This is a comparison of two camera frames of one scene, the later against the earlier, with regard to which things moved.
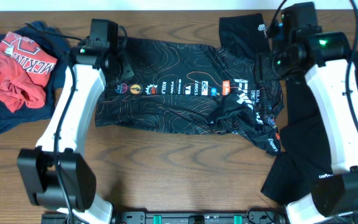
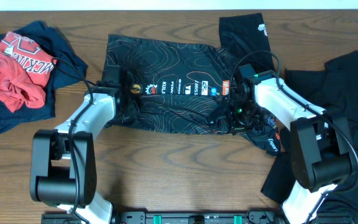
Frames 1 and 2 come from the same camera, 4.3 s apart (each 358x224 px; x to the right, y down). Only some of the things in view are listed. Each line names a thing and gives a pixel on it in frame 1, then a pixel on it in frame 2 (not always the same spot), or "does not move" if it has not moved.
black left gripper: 128,71 -> 133,106
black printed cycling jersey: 193,89 does not move
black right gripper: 263,68 -> 235,127
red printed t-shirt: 17,74 does not move
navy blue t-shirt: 52,40 does not move
